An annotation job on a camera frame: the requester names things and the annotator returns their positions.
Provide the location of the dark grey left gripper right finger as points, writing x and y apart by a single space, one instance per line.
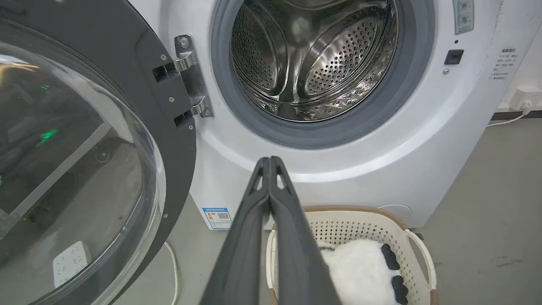
300 258

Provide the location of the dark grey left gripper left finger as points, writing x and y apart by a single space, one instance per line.
241 258

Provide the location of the white front-load washing machine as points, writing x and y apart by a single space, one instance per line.
381 140

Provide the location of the washer door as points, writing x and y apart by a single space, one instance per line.
84 140

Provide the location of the white black plush panda toy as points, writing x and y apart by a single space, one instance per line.
360 271

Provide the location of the cream perforated laundry basket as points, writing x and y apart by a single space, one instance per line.
372 224

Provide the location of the white wall power socket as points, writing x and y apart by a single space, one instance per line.
525 98

